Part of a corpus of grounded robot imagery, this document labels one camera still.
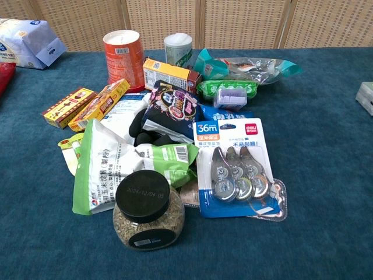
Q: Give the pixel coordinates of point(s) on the green lip balm blister card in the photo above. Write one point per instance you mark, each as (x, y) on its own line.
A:
(70, 154)

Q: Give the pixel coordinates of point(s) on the glass jar with black lid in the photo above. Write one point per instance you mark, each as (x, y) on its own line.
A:
(145, 213)

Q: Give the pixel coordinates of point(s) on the blue milk candy bag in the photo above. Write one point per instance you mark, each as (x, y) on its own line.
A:
(227, 114)

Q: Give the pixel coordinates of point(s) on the green white cornstarch bag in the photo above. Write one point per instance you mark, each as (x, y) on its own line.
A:
(102, 166)

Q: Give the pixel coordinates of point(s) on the woven bamboo folding screen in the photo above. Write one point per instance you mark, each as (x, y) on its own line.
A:
(239, 20)

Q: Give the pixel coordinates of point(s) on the green wet wipes pack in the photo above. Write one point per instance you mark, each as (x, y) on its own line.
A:
(209, 89)

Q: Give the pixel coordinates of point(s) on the orange cylindrical snack can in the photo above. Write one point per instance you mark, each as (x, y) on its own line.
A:
(123, 62)

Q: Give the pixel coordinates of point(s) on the brown card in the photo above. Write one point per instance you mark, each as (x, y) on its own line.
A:
(189, 195)

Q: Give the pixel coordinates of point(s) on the teal clear snack bag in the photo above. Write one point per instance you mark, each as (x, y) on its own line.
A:
(256, 68)

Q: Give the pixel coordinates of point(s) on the yellow orange brown carton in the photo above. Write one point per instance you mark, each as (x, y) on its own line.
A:
(167, 73)

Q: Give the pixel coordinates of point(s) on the blue correction tape blister pack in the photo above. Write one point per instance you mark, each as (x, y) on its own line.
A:
(233, 146)

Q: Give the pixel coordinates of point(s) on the white blue pouch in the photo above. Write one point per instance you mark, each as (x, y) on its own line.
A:
(125, 112)

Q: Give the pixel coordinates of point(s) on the small purple lidded container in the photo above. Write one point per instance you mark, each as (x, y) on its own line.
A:
(230, 99)

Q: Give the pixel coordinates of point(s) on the black fabric item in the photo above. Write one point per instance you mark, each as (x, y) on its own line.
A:
(140, 125)

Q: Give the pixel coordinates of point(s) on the green white round canister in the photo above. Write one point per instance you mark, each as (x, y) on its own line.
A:
(177, 51)

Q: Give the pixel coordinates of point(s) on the yellow box with dark print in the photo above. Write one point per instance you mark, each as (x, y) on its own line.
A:
(68, 108)

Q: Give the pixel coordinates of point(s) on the red cracker pack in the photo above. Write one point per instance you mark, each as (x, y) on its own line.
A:
(6, 77)

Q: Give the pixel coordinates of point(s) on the yellow box with red print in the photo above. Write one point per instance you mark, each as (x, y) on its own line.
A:
(102, 103)

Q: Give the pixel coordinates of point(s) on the dark purple snack pouch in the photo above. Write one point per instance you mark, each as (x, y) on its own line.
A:
(175, 108)

